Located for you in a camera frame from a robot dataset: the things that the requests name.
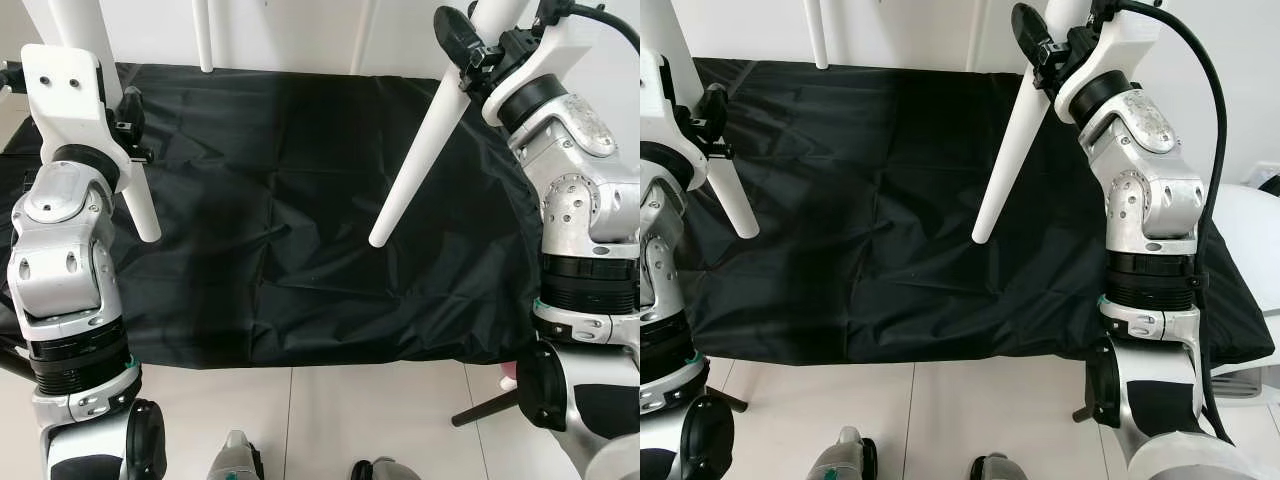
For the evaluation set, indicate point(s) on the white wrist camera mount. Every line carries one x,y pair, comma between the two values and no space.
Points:
1125,40
680,140
560,45
65,85

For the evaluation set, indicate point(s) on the small pink object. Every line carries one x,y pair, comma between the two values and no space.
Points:
508,372

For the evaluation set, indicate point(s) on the silver robot right leg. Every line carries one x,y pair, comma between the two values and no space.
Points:
995,468
385,470

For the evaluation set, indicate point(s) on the black metal bench leg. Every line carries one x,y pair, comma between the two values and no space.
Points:
730,400
1082,410
485,407

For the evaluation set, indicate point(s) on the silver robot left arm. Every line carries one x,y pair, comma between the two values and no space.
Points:
660,260
60,260

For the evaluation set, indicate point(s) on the silver robot left leg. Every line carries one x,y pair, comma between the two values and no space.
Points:
235,460
842,458

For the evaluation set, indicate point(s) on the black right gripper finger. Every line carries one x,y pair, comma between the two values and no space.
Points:
1030,30
455,32

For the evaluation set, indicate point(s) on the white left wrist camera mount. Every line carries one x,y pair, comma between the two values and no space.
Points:
680,140
65,85

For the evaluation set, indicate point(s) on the silver robot leg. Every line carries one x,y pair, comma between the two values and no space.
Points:
842,458
235,460
995,468
385,470

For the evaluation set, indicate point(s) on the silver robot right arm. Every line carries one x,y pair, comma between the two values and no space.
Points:
1150,180
580,180

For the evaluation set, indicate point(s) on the black quilted bench cover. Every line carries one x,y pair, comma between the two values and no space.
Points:
900,200
300,200

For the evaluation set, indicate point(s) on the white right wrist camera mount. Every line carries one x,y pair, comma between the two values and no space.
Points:
1125,40
560,45

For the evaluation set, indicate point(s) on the wall socket with black plug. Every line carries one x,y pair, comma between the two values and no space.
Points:
1270,183

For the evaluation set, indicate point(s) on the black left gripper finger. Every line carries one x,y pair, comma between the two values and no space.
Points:
715,98
130,102

